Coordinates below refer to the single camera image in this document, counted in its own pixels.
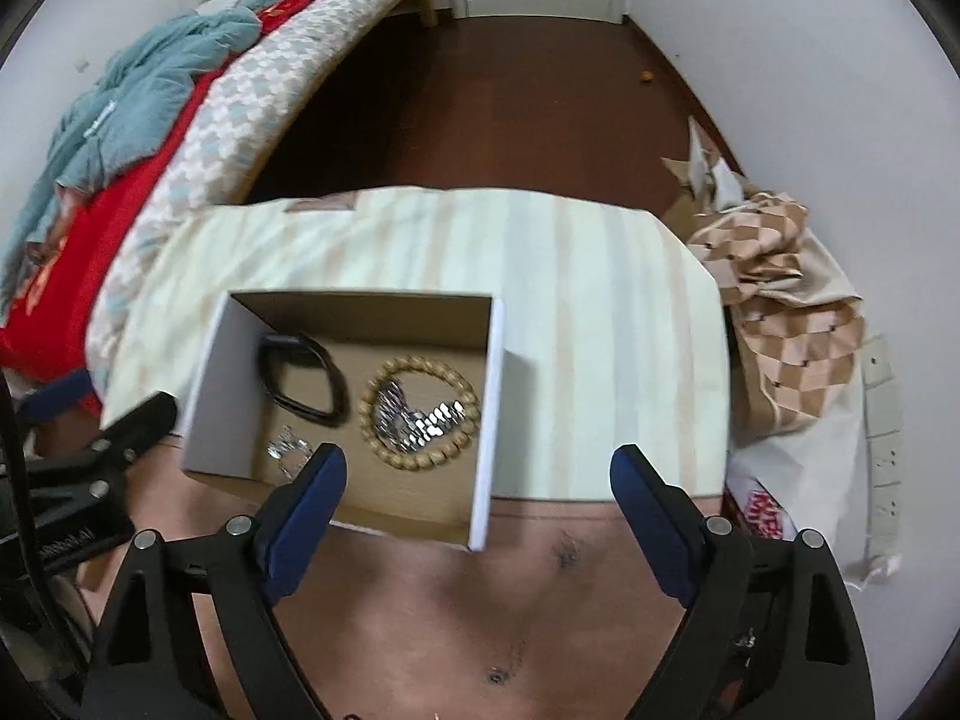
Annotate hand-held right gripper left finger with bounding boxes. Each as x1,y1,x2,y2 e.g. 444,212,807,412
81,444,349,720

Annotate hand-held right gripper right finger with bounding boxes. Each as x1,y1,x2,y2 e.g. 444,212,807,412
609,444,877,720

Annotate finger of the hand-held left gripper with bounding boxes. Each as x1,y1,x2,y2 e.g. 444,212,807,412
15,369,95,425
26,391,179,500

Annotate small silver jewelry piece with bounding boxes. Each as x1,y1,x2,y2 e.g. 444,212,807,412
266,426,313,478

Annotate wooden bead bracelet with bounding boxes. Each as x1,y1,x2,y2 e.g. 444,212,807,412
358,358,482,474

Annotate black bracelet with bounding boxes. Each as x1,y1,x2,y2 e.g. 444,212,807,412
257,332,350,425

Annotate silver metal link bracelet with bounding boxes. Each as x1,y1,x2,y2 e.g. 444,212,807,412
375,381,467,455

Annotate white cardboard box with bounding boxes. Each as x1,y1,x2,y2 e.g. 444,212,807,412
182,289,542,554

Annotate white plastic bag red print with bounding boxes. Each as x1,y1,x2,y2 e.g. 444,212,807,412
724,360,902,595

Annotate brown checkered paper bag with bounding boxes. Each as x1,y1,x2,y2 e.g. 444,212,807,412
686,191,869,437

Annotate striped cream cloth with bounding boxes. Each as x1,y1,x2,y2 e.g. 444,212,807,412
86,186,733,503

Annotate white power strip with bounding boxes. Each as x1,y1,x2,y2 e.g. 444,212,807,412
861,337,902,565

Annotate teal blanket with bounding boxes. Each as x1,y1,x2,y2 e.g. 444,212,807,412
0,0,430,305

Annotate checkered white quilt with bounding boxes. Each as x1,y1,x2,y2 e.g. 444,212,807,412
86,0,433,391

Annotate torn cardboard pieces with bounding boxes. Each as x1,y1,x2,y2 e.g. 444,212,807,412
660,116,760,241

